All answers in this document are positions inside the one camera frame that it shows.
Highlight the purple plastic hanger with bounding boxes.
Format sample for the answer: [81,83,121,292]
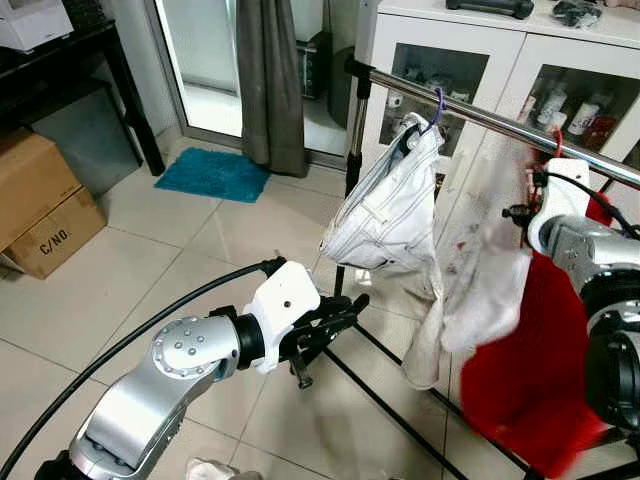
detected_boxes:
[418,87,447,136]

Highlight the stained white garment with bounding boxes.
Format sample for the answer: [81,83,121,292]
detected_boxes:
[403,135,536,391]

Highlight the white shorts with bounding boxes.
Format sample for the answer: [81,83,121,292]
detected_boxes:
[320,113,446,273]

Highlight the red garment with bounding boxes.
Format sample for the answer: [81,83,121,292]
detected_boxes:
[460,188,623,479]

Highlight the white glass-door cabinet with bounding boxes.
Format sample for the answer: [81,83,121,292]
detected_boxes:
[355,0,640,241]

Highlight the teal floor mat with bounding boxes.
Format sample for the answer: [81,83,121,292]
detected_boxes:
[153,147,273,204]

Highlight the black bar-shaped device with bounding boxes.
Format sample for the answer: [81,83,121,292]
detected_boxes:
[445,0,535,21]

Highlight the dark crumpled item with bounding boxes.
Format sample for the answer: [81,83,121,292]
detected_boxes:
[550,0,605,29]

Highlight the grey curtain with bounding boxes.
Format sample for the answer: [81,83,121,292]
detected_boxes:
[235,0,309,179]

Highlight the cardboard box with C/NO print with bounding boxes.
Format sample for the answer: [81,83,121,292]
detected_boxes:
[3,186,108,280]

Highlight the glass sliding door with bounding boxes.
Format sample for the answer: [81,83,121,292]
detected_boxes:
[148,0,363,159]

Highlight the grey board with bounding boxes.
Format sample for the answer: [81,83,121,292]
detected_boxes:
[28,93,143,198]

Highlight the plain cardboard box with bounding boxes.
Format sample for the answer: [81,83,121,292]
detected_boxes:
[0,128,83,253]

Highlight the black table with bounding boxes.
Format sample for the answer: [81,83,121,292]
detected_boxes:
[0,18,168,177]

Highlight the white printer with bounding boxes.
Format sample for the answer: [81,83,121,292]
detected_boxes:
[0,0,75,53]

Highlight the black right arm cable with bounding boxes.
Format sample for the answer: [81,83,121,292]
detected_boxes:
[528,168,640,243]

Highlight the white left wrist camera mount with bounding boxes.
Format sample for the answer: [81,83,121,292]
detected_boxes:
[245,260,323,374]

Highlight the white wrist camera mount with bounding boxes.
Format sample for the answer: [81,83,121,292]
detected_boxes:
[245,260,323,374]
[527,158,593,253]

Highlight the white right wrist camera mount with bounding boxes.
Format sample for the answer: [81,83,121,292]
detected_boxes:
[527,158,593,253]

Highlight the black clothes rack chrome rail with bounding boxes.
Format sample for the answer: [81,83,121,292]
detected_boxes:
[320,55,640,480]

